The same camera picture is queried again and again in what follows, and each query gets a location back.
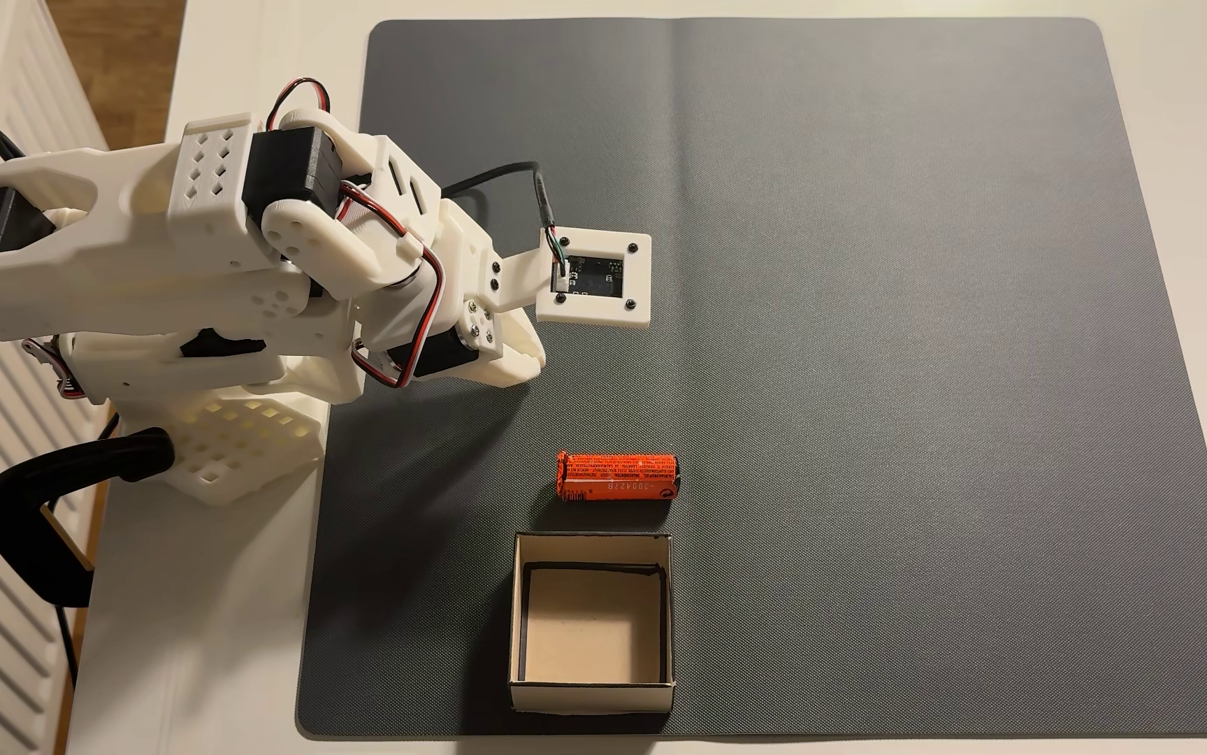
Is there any red candy roll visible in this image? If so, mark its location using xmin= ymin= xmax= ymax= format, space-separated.
xmin=556 ymin=451 xmax=682 ymax=503

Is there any small open cardboard box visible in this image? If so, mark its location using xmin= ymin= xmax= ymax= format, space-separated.
xmin=507 ymin=531 xmax=677 ymax=717

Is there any dark grey textured mat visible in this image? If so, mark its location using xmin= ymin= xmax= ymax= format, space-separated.
xmin=295 ymin=15 xmax=1207 ymax=742

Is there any black table clamp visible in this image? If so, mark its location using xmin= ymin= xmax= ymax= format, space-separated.
xmin=0 ymin=426 xmax=178 ymax=610

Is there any red black servo wire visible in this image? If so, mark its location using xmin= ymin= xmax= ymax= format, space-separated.
xmin=22 ymin=336 xmax=87 ymax=404
xmin=335 ymin=181 xmax=448 ymax=390
xmin=266 ymin=78 xmax=333 ymax=134

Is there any white square camera box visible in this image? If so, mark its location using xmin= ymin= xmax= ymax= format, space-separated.
xmin=493 ymin=227 xmax=653 ymax=329

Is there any black camera cable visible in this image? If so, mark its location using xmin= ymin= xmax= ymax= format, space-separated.
xmin=442 ymin=160 xmax=565 ymax=258

